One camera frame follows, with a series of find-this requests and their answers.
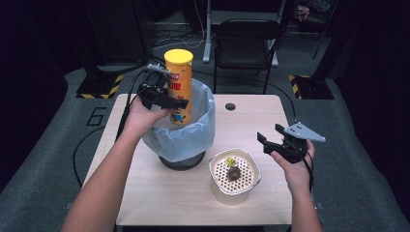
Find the dark brown clump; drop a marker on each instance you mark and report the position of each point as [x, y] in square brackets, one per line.
[233, 173]

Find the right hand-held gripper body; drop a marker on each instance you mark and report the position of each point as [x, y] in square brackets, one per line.
[295, 148]

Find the person's right hand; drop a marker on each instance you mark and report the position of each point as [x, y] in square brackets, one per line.
[299, 174]

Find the white metal desk frame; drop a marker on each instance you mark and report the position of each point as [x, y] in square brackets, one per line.
[207, 38]

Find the white container with perforated strainer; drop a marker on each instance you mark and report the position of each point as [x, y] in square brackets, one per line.
[222, 190]

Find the bin with blue bag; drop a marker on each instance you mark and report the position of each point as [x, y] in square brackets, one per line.
[183, 141]

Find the black base with hazard stripes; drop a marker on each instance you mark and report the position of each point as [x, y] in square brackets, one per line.
[314, 88]
[96, 87]

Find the black stand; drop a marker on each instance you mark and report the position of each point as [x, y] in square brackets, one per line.
[122, 32]

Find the dark round trash bin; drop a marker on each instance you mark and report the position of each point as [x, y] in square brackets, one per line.
[182, 163]

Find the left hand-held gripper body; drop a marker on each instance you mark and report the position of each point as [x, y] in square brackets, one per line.
[153, 88]

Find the black folding chair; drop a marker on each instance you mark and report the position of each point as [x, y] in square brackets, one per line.
[243, 48]

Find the yellow scrap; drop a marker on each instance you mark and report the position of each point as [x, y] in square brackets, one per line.
[229, 161]

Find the person's left hand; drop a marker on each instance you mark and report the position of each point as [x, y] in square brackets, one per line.
[140, 119]

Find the yellow chip can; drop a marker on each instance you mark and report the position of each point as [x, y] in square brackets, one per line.
[180, 80]

